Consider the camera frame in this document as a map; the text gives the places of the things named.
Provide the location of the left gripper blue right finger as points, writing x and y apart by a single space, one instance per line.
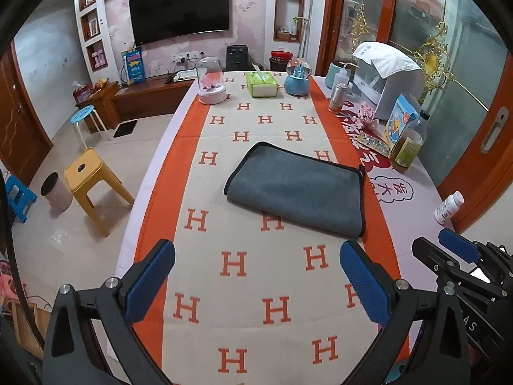
441 352

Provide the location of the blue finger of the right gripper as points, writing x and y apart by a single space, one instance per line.
445 267
459 245

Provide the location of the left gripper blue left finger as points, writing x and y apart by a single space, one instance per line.
72 353

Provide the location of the purple and grey towel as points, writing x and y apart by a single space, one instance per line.
305 190

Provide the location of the white pill bottle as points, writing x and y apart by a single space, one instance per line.
449 206

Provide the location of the oil bottle with green label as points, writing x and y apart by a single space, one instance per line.
409 143

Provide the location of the blister pill pack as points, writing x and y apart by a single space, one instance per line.
374 143

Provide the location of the colourful picture book box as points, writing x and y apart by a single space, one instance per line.
405 111

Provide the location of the small blue step stool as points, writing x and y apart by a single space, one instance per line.
20 197

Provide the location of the pink plush toy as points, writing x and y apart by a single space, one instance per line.
366 117

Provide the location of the pink waste bin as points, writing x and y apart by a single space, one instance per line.
55 190

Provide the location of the orange cream H-pattern blanket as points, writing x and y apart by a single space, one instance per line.
252 298

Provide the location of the yellow plastic stool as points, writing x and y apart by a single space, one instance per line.
84 174

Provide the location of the white countertop appliance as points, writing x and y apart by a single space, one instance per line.
383 74

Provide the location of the metal thermos cup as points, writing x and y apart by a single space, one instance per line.
337 98

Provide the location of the green tissue box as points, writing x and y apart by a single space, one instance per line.
260 83

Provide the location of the wooden tv cabinet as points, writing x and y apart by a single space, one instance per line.
154 97

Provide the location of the blue standing sign card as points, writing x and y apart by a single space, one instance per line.
133 65

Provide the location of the glass dome music box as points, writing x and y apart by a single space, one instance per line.
211 89

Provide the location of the black space heater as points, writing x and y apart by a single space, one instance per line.
237 58

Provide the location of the black wall television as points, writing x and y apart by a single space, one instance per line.
155 20

